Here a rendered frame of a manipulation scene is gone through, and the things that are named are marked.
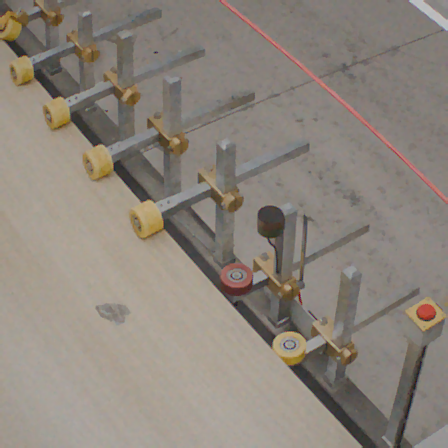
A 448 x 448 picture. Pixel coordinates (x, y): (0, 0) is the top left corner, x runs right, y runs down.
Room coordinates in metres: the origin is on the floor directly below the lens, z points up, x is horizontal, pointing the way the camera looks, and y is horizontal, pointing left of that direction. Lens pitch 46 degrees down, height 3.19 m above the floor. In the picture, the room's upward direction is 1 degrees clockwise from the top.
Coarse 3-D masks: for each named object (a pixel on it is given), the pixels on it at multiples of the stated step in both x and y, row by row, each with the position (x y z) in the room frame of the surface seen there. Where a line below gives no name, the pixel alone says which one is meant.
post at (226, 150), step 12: (216, 144) 2.28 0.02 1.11; (228, 144) 2.27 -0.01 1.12; (216, 156) 2.28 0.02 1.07; (228, 156) 2.26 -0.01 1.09; (216, 168) 2.28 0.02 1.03; (228, 168) 2.26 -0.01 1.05; (216, 180) 2.28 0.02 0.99; (228, 180) 2.26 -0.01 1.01; (216, 204) 2.28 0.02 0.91; (216, 216) 2.28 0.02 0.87; (228, 216) 2.26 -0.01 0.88; (216, 228) 2.28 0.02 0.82; (228, 228) 2.26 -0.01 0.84; (216, 240) 2.28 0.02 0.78; (228, 240) 2.26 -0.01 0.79; (216, 252) 2.28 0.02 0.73; (228, 252) 2.26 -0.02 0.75
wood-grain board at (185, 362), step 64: (0, 64) 2.89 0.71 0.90; (0, 128) 2.59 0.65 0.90; (64, 128) 2.58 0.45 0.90; (0, 192) 2.32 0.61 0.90; (64, 192) 2.32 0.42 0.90; (128, 192) 2.32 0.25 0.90; (0, 256) 2.09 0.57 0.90; (64, 256) 2.09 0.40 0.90; (128, 256) 2.10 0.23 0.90; (0, 320) 1.87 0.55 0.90; (64, 320) 1.88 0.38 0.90; (128, 320) 1.89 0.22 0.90; (192, 320) 1.90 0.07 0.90; (0, 384) 1.67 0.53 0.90; (64, 384) 1.68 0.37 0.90; (128, 384) 1.70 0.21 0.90; (192, 384) 1.70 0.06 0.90; (256, 384) 1.71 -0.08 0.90
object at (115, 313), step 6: (96, 306) 1.93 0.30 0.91; (102, 306) 1.93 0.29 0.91; (108, 306) 1.92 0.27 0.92; (114, 306) 1.93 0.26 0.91; (120, 306) 1.93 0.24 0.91; (102, 312) 1.91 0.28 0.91; (108, 312) 1.91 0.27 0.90; (114, 312) 1.90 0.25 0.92; (120, 312) 1.91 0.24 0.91; (126, 312) 1.91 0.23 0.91; (108, 318) 1.89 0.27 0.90; (114, 318) 1.89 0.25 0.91; (120, 318) 1.89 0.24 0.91; (114, 324) 1.88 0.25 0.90
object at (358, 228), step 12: (348, 228) 2.25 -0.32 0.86; (360, 228) 2.25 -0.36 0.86; (324, 240) 2.21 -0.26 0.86; (336, 240) 2.21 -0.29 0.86; (348, 240) 2.23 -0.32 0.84; (300, 252) 2.16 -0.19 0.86; (312, 252) 2.16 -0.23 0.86; (324, 252) 2.18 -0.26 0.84; (264, 276) 2.08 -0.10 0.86; (252, 288) 2.05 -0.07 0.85
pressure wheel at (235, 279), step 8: (232, 264) 2.08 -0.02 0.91; (240, 264) 2.08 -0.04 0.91; (224, 272) 2.05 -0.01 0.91; (232, 272) 2.05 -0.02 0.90; (240, 272) 2.05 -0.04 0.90; (248, 272) 2.05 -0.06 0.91; (224, 280) 2.02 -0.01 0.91; (232, 280) 2.03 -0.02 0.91; (240, 280) 2.03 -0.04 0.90; (248, 280) 2.03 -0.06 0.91; (224, 288) 2.02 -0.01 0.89; (232, 288) 2.00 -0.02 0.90; (240, 288) 2.00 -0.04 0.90; (248, 288) 2.02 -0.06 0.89
